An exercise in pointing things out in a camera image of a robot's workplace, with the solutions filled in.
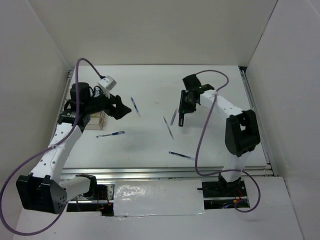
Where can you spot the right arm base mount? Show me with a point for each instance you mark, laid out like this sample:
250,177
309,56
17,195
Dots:
216,198

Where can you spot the aluminium right rail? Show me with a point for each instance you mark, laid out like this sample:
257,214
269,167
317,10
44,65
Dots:
264,143

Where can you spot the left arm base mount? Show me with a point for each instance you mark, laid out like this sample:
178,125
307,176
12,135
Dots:
101,202

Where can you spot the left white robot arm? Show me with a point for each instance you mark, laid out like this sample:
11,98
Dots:
41,189

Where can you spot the aluminium left rail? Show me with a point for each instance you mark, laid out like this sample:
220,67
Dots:
68,84

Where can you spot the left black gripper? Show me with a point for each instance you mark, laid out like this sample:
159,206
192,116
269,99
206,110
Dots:
121,109

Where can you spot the clear pen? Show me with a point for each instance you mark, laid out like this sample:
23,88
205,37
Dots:
168,127
173,117

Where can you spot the blue refill pen top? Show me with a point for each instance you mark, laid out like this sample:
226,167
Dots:
135,107

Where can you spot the blue pen near organizer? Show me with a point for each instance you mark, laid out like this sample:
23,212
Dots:
111,134

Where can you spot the blue pen bottom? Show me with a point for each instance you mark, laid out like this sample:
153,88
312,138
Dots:
181,155

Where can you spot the clear three-compartment organizer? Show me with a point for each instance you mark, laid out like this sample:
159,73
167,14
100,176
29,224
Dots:
97,121

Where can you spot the aluminium rail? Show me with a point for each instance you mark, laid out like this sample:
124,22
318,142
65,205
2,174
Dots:
264,143
129,174
68,84

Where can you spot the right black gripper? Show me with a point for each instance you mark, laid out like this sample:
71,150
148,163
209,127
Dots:
183,106

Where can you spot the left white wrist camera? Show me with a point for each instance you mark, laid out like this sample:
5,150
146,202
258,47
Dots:
106,84

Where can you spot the white foam board cover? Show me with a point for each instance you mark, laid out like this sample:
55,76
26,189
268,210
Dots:
158,198

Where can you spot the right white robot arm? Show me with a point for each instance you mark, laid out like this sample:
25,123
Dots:
241,134

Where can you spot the aluminium front rail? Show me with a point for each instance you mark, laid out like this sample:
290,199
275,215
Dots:
129,174

